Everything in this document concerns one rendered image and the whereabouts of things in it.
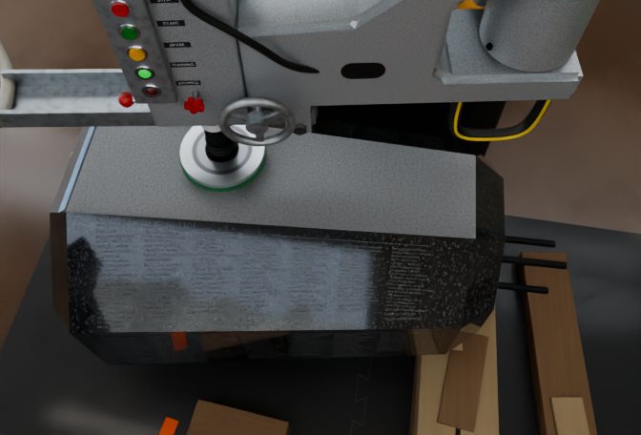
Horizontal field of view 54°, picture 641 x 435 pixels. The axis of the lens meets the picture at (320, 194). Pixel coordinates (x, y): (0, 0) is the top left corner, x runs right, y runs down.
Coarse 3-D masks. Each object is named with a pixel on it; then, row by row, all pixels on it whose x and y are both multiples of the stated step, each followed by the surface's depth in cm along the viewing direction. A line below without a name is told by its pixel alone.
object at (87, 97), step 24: (24, 72) 137; (48, 72) 137; (72, 72) 138; (96, 72) 138; (120, 72) 138; (24, 96) 139; (48, 96) 139; (72, 96) 140; (96, 96) 140; (24, 120) 134; (48, 120) 134; (72, 120) 134; (96, 120) 135; (120, 120) 135; (144, 120) 135; (312, 120) 137
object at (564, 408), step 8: (552, 400) 200; (560, 400) 200; (568, 400) 200; (576, 400) 200; (552, 408) 199; (560, 408) 199; (568, 408) 199; (576, 408) 199; (584, 408) 199; (560, 416) 198; (568, 416) 198; (576, 416) 198; (584, 416) 198; (560, 424) 197; (568, 424) 197; (576, 424) 197; (584, 424) 197; (560, 432) 195; (568, 432) 195; (576, 432) 195; (584, 432) 195
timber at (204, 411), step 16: (208, 416) 196; (224, 416) 196; (240, 416) 196; (256, 416) 196; (192, 432) 193; (208, 432) 193; (224, 432) 193; (240, 432) 193; (256, 432) 193; (272, 432) 193; (288, 432) 200
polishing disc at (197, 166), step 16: (192, 128) 159; (240, 128) 159; (192, 144) 157; (240, 144) 157; (192, 160) 155; (208, 160) 155; (240, 160) 155; (256, 160) 155; (192, 176) 152; (208, 176) 152; (224, 176) 152; (240, 176) 152
